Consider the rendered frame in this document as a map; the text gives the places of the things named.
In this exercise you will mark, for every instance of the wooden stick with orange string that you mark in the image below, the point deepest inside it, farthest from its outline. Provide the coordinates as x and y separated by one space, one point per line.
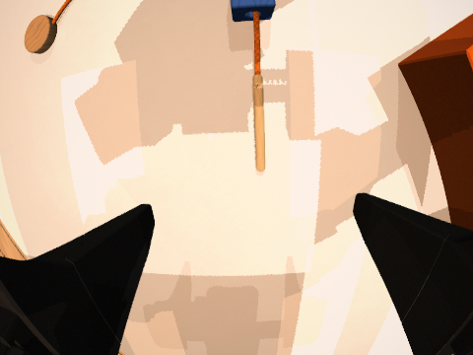
257 80

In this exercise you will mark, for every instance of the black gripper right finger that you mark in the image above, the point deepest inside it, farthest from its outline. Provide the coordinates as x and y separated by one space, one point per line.
427 267

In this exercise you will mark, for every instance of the round wooden button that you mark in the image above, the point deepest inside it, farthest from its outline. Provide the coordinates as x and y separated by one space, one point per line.
40 34

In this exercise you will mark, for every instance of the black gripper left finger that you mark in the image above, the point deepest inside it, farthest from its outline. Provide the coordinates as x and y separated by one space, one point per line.
76 299

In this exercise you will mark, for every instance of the blue square block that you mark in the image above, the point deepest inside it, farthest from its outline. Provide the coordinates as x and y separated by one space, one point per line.
243 9

